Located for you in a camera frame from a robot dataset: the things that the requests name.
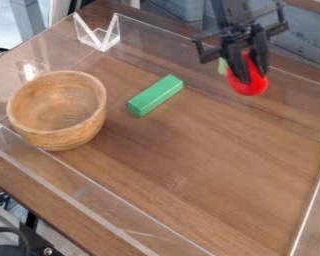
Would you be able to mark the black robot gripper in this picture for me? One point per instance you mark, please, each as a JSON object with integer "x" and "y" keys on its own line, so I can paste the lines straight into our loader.
{"x": 242, "y": 28}

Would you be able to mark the red plush strawberry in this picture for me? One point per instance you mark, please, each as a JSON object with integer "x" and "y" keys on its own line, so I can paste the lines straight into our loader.
{"x": 258, "y": 84}

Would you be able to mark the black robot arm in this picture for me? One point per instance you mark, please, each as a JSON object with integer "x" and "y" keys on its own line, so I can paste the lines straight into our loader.
{"x": 243, "y": 30}

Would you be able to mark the green rectangular block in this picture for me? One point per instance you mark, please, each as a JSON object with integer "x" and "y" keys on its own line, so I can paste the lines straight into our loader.
{"x": 155, "y": 95}

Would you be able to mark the wooden bowl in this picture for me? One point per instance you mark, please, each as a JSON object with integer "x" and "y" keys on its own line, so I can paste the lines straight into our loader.
{"x": 58, "y": 111}

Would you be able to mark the clear acrylic tray enclosure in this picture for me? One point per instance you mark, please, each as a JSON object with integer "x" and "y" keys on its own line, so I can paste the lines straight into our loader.
{"x": 212, "y": 176}

